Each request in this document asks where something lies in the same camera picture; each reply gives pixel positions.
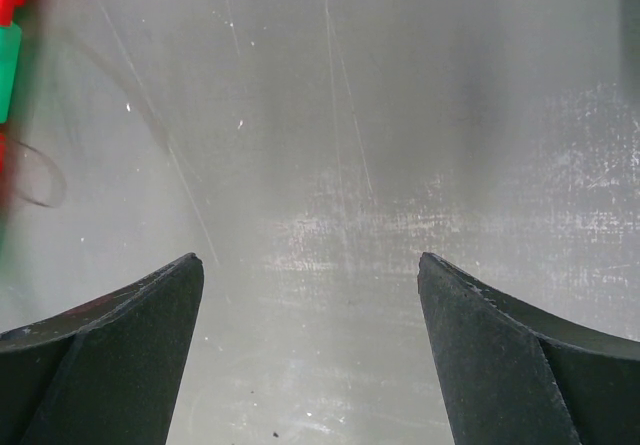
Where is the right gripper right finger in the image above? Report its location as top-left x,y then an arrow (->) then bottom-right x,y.
417,253 -> 639,444

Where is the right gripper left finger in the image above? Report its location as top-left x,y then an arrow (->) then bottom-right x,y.
1,253 -> 204,444

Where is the brown cable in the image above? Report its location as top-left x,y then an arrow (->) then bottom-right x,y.
9,29 -> 171,209

